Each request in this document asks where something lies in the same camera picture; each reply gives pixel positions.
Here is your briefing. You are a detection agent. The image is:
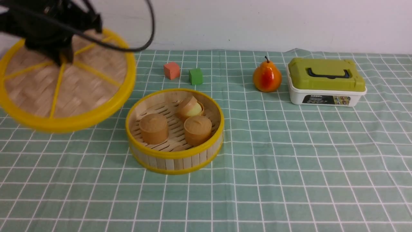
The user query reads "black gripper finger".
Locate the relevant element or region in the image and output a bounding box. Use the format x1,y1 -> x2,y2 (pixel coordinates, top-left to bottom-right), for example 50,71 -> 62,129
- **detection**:
63,45 -> 74,63

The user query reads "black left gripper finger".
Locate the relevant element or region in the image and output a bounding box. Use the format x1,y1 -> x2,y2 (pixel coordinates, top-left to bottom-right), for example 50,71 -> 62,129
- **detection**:
51,50 -> 62,66

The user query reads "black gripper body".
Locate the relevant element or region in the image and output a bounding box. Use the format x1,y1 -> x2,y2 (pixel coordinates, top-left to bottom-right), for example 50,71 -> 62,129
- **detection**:
1,0 -> 102,54

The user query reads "yellow woven steamer lid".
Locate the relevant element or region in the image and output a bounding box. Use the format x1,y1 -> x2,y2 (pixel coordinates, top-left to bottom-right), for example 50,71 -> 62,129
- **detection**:
1,36 -> 136,133

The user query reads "yellow bamboo steamer basket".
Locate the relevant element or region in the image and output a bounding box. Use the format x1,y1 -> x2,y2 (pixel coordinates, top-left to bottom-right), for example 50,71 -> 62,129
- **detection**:
126,88 -> 225,175

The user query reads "white box green lid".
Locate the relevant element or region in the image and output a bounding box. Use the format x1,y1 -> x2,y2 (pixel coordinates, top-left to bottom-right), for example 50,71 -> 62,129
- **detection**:
286,57 -> 367,107

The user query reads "orange cube block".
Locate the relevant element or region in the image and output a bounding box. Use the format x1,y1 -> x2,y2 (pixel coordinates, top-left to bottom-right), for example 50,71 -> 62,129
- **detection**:
163,62 -> 181,80

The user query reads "brown round cup left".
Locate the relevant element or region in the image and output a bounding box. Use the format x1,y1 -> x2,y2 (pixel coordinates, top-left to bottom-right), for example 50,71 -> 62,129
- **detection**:
139,113 -> 169,144

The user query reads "brown round cup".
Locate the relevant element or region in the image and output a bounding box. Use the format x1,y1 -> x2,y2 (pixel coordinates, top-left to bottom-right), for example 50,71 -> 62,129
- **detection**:
183,115 -> 212,146
139,113 -> 169,144

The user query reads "green cube block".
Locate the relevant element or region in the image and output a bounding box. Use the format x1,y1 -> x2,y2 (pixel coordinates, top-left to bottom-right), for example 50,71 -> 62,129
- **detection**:
189,68 -> 203,85

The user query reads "tilted brown cup yellow inside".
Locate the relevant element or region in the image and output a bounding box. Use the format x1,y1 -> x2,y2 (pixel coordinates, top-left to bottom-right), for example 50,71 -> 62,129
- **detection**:
176,96 -> 204,121

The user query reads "brown round cup right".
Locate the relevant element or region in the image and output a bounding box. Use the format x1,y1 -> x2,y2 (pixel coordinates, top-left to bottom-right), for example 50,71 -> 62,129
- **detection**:
183,115 -> 212,146

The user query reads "orange yellow toy pear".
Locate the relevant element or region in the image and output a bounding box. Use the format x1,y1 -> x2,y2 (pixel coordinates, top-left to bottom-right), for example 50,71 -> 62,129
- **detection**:
253,56 -> 282,92

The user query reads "green checkered tablecloth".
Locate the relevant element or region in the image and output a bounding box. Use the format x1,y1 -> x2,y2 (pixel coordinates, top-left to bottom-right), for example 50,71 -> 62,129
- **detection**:
0,49 -> 412,232

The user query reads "black cable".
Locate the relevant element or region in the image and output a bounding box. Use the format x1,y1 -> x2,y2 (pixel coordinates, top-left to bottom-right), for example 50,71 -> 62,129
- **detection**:
0,0 -> 155,53

